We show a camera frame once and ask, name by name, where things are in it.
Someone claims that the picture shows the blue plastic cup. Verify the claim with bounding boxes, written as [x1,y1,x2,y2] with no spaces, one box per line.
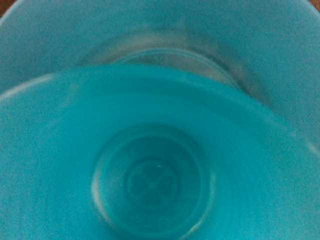
[0,65,320,240]

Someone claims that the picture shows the blue plastic bowl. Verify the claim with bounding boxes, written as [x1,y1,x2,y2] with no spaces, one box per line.
[0,0,320,147]

